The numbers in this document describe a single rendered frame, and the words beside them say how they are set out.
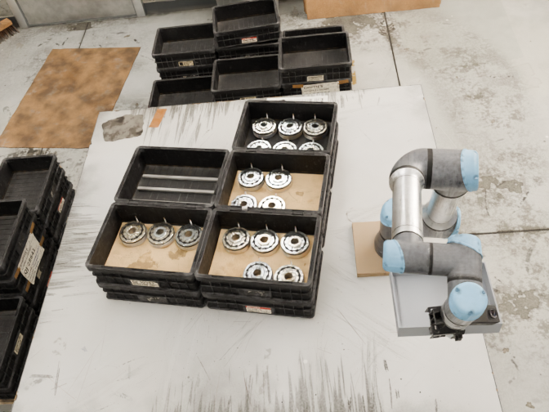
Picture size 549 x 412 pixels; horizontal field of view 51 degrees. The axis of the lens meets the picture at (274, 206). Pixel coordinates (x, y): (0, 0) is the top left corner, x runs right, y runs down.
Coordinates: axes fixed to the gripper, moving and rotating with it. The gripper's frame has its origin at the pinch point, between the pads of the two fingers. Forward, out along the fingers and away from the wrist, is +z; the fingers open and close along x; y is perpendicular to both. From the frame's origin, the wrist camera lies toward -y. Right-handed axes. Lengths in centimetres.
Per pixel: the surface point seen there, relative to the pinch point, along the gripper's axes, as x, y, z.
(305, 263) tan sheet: -34, 37, 37
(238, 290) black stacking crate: -25, 60, 32
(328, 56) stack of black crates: -180, 11, 117
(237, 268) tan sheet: -35, 61, 37
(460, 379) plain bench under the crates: 10.4, -8.4, 37.0
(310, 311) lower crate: -17, 37, 41
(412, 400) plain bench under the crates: 15.4, 8.1, 35.4
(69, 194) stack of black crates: -114, 163, 122
